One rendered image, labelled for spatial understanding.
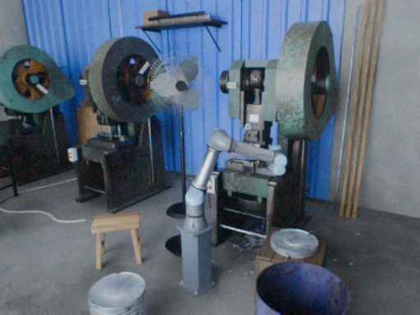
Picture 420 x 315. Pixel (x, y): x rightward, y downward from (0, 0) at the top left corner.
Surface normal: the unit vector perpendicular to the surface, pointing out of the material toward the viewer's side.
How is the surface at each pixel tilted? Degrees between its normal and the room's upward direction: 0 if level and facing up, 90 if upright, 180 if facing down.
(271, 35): 90
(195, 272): 90
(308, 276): 88
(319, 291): 88
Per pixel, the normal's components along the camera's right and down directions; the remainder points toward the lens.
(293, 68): -0.51, 0.00
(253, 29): -0.52, 0.24
